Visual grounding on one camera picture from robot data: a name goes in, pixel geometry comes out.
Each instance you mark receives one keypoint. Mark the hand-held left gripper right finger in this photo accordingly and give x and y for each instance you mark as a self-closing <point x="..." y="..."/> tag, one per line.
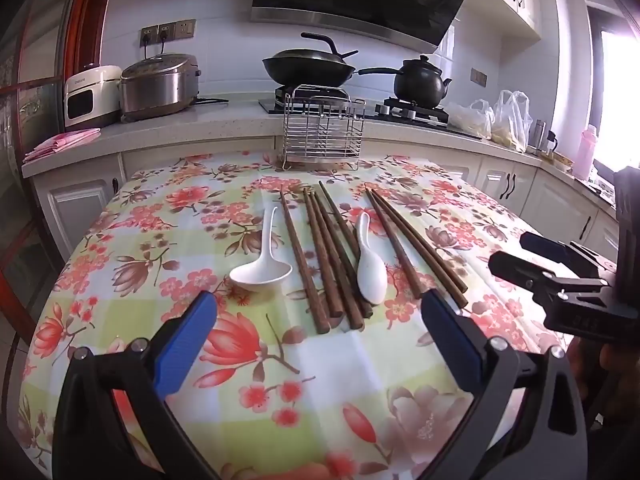
<point x="450" y="331"/>

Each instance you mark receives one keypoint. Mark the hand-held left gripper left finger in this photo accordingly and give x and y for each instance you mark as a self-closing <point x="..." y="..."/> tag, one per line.
<point x="190" y="340"/>

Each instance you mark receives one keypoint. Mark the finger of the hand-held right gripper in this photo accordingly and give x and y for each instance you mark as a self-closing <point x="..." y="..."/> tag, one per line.
<point x="525" y="272"/>
<point x="545" y="247"/>

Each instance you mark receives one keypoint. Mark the brown wooden chopstick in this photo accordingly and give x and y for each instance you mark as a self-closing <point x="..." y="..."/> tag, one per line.
<point x="395" y="242"/>
<point x="345" y="245"/>
<point x="321" y="255"/>
<point x="301" y="262"/>
<point x="334" y="257"/>
<point x="420" y="250"/>

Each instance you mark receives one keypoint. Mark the large white ceramic spoon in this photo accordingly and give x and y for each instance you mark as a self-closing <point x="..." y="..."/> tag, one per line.
<point x="260" y="275"/>

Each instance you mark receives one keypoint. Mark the small white ceramic spoon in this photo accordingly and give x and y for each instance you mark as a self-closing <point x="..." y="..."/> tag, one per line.
<point x="371" y="275"/>

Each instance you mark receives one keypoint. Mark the person's right hand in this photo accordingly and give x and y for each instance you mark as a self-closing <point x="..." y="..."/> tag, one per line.
<point x="590" y="370"/>

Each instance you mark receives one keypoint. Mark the white lower cabinet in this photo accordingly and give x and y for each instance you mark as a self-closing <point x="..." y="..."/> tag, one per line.
<point x="545" y="195"/>
<point x="75" y="205"/>

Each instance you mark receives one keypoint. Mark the floral tablecloth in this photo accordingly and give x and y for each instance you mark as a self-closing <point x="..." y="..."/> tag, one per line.
<point x="165" y="260"/>

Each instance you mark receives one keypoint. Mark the pink bottle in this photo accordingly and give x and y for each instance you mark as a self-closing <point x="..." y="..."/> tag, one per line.
<point x="586" y="152"/>

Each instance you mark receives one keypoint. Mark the steel thermos bottle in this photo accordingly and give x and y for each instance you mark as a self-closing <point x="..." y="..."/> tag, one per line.
<point x="539" y="137"/>

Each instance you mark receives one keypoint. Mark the clear plastic bag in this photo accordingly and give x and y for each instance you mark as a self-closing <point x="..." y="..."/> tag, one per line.
<point x="512" y="125"/>
<point x="472" y="120"/>

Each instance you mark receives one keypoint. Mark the bright window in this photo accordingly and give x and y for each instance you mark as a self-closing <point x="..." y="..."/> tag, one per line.
<point x="622" y="100"/>

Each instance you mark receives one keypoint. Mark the black gas stove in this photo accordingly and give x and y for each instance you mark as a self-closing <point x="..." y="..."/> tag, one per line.
<point x="430" y="112"/>

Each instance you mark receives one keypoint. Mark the silver stove knob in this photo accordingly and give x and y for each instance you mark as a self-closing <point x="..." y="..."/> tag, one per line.
<point x="410" y="112"/>
<point x="383" y="109"/>

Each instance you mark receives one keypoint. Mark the black clay kettle pot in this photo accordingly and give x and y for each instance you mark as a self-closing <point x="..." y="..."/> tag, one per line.
<point x="420" y="85"/>

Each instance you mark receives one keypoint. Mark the pink folded cloth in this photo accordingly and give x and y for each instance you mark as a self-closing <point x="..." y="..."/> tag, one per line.
<point x="62" y="142"/>

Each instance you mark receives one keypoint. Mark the stainless steel rice cooker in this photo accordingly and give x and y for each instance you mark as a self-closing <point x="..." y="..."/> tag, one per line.
<point x="157" y="87"/>

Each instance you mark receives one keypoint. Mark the white countertop appliance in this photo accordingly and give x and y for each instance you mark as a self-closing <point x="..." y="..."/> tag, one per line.
<point x="90" y="97"/>

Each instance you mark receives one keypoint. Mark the black wok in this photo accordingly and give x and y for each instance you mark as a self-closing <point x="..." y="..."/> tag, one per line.
<point x="307" y="72"/>

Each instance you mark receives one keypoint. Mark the small gold wall outlet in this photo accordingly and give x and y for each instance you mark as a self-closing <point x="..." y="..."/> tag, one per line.
<point x="479" y="77"/>

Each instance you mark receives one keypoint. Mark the red wooden door frame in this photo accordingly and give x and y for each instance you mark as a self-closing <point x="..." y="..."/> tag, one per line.
<point x="75" y="15"/>

